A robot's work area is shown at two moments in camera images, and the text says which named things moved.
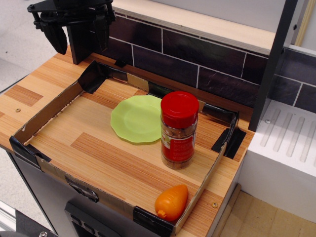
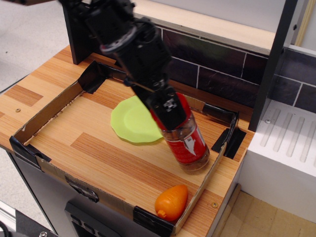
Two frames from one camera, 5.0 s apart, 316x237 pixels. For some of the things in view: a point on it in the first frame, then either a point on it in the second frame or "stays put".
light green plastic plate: x=138 y=119 stays put
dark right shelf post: x=264 y=93 stays put
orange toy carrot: x=170 y=202 stays put
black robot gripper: x=50 y=16 -> x=143 y=54
